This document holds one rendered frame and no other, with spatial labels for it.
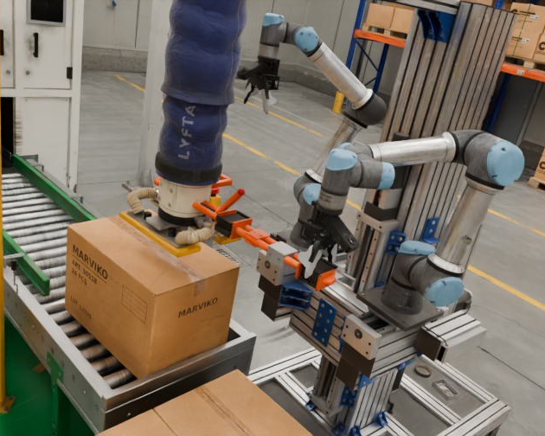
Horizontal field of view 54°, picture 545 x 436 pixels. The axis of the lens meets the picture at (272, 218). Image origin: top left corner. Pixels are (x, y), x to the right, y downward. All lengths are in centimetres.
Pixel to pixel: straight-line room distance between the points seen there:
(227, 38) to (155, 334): 102
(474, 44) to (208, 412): 155
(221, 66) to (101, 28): 947
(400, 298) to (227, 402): 74
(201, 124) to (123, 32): 962
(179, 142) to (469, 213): 91
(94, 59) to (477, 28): 954
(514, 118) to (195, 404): 897
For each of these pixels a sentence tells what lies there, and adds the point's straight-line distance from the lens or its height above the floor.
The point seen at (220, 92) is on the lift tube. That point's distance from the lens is 168.
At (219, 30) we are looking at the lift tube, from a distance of 163.
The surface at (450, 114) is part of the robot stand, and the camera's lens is 192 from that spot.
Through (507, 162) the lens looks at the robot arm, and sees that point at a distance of 162.
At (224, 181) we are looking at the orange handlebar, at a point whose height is 126.
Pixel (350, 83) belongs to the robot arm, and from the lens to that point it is 200.
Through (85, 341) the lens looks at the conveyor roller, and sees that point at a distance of 232.
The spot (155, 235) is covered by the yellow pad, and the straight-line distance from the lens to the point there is 181.
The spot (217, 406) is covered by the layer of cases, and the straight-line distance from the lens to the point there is 206.
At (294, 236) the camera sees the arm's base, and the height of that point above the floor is 107.
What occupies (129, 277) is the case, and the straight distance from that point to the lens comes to 196.
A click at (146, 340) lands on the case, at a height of 74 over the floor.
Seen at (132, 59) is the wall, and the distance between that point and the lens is 1126.
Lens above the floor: 194
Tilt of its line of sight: 23 degrees down
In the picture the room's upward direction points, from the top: 11 degrees clockwise
